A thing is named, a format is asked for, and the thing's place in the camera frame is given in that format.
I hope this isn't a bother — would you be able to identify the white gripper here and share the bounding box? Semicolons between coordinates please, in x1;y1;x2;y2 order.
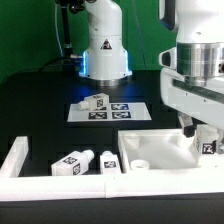
160;68;224;146

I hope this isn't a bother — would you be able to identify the white square tabletop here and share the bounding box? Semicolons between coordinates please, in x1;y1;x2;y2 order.
118;129;200;173

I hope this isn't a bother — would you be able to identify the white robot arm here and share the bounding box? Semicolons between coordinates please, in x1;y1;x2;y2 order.
80;0;224;147

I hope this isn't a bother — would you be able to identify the white marker sheet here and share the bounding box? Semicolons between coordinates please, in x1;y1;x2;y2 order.
67;102;151;122

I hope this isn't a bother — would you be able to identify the white U-shaped fence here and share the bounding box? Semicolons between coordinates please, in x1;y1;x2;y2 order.
0;137;224;201

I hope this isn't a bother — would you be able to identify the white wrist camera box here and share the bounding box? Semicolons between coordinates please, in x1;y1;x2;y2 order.
158;47;177;70

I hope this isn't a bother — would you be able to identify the black cable on table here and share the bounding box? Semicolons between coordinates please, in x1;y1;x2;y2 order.
0;54;84;84

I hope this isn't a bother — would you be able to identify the black camera stand pole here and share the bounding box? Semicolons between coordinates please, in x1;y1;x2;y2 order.
55;0;85;58

